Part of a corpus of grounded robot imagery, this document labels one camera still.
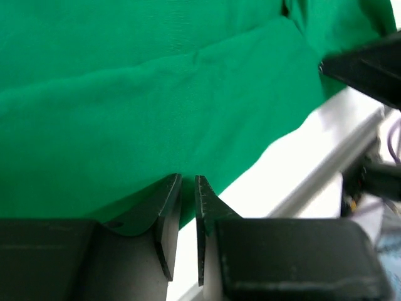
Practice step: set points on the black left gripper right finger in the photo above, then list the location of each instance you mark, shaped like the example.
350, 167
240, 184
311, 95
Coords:
282, 258

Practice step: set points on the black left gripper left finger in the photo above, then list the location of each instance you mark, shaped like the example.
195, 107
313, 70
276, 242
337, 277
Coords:
131, 257

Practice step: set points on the aluminium table edge rail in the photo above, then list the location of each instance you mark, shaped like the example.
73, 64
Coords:
300, 174

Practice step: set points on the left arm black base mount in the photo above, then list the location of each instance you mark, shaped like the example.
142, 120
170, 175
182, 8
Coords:
369, 176

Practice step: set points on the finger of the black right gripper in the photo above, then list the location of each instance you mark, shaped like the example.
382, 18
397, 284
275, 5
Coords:
373, 69

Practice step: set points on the green t shirt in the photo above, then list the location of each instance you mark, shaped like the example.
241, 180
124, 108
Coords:
100, 99

